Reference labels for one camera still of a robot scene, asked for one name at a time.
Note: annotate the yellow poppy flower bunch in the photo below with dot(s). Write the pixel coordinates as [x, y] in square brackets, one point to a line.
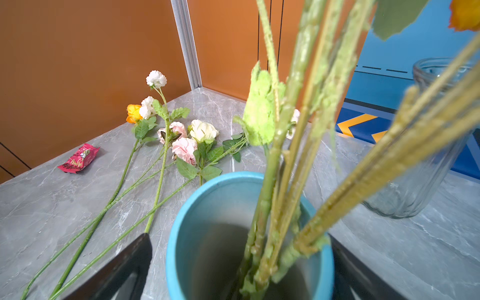
[422, 127]

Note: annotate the pink candy wrapper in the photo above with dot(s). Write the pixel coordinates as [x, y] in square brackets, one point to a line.
[80, 159]

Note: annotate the blue ceramic cylinder vase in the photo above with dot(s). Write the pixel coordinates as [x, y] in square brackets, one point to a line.
[208, 238]

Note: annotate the clear ribbed glass vase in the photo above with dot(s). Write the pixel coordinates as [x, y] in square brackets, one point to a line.
[410, 193]

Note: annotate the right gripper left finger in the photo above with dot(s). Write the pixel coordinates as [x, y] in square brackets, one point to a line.
[123, 278]

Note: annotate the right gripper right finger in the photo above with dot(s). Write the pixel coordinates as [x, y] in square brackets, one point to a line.
[353, 280]

